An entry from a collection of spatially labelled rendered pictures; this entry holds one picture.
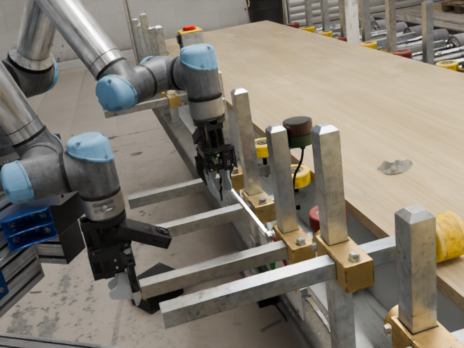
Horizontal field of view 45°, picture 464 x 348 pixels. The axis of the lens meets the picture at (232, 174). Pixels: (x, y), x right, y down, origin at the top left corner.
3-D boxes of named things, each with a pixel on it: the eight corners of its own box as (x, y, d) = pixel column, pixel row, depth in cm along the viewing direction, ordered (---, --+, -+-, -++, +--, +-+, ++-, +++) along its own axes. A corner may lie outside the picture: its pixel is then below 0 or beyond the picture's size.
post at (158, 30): (174, 130, 263) (154, 26, 245) (172, 128, 266) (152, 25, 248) (181, 128, 264) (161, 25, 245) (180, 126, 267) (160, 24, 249)
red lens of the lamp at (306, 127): (289, 138, 112) (288, 128, 111) (279, 130, 117) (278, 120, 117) (317, 131, 113) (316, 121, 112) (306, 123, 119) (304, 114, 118)
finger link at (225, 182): (226, 208, 128) (220, 171, 125) (220, 198, 134) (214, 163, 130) (239, 204, 129) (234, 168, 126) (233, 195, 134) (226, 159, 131)
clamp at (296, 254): (294, 271, 116) (292, 249, 114) (273, 242, 128) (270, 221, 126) (320, 263, 117) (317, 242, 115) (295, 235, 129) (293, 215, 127)
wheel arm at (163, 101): (105, 120, 249) (103, 111, 247) (105, 118, 252) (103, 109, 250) (200, 99, 257) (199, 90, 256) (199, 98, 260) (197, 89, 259)
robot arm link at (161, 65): (121, 63, 121) (159, 63, 115) (155, 51, 130) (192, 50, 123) (128, 99, 124) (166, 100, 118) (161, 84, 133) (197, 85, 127)
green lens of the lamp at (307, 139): (291, 150, 113) (290, 139, 112) (280, 141, 118) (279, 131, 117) (318, 143, 114) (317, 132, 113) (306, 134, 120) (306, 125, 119)
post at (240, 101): (259, 264, 151) (233, 91, 133) (255, 257, 155) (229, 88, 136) (271, 260, 152) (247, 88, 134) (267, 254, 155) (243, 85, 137)
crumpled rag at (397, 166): (384, 177, 132) (383, 168, 131) (373, 166, 138) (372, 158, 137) (420, 170, 133) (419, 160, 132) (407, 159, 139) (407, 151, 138)
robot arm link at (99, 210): (119, 181, 108) (123, 197, 101) (124, 201, 110) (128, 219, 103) (79, 190, 107) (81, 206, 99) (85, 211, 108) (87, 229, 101)
